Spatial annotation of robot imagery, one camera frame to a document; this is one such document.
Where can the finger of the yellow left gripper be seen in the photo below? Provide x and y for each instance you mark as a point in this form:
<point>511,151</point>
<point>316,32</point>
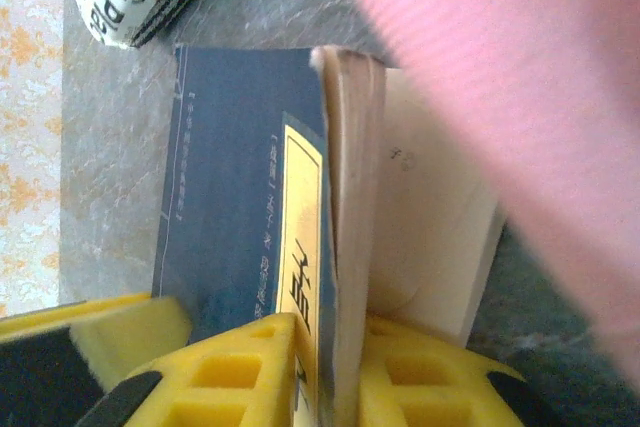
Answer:
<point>125,337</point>

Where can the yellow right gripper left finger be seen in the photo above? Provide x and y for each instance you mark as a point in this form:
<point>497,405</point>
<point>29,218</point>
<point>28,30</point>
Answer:
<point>225,377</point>

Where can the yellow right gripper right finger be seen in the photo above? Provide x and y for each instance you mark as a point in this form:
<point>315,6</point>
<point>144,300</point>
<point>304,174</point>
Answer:
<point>425,382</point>

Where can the blue cover book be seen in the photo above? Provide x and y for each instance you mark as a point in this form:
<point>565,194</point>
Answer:
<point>225,172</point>

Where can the pink backpack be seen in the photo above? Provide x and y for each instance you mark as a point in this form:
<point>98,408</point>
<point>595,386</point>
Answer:
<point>525,72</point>

